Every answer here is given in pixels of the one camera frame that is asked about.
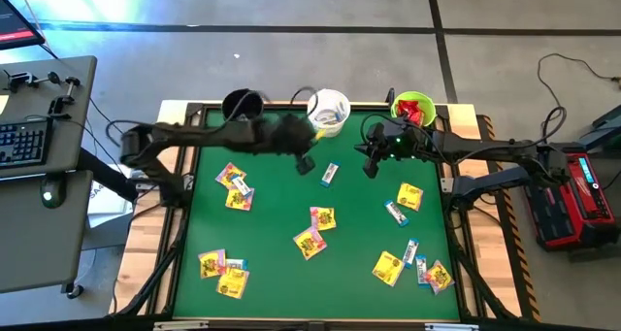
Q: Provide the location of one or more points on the dark grey computer desk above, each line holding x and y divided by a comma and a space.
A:
80, 146

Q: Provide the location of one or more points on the yellow black hazard strip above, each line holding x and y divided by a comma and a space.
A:
527, 282

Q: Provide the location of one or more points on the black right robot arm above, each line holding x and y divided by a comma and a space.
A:
485, 149

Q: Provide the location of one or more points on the red black power station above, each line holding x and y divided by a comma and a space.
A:
582, 214

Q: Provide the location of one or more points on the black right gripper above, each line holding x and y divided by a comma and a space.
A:
400, 144

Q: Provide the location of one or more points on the green plastic bucket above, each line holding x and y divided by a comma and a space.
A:
431, 109

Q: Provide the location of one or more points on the black keyboard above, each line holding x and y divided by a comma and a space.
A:
24, 142

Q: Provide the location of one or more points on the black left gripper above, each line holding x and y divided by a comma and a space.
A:
286, 137

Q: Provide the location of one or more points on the grey metal mounting plate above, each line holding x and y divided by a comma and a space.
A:
447, 184

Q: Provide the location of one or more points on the black computer mouse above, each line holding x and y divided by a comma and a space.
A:
51, 195

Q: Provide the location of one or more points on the white blue candy bar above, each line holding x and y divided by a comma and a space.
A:
410, 253
241, 185
396, 213
330, 174
237, 263
421, 271

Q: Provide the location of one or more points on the white plastic bucket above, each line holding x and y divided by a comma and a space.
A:
335, 103

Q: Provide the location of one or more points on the black equipment case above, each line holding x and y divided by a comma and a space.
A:
606, 127

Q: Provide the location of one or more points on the black camera post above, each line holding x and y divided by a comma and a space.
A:
390, 96

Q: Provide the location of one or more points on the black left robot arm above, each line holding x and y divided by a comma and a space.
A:
194, 134

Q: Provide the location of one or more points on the silver metal bracket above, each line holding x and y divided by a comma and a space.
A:
451, 327
180, 325

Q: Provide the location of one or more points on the black computer monitor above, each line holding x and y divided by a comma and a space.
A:
14, 25

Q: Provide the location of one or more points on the black plastic bucket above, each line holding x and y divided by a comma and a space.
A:
240, 103

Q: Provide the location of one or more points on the black desk clamp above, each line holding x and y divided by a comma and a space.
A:
65, 98
19, 80

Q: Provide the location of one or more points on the red Skittles candy packet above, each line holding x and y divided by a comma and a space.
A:
418, 120
409, 108

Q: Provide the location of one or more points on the grey side table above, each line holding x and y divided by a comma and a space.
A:
63, 263

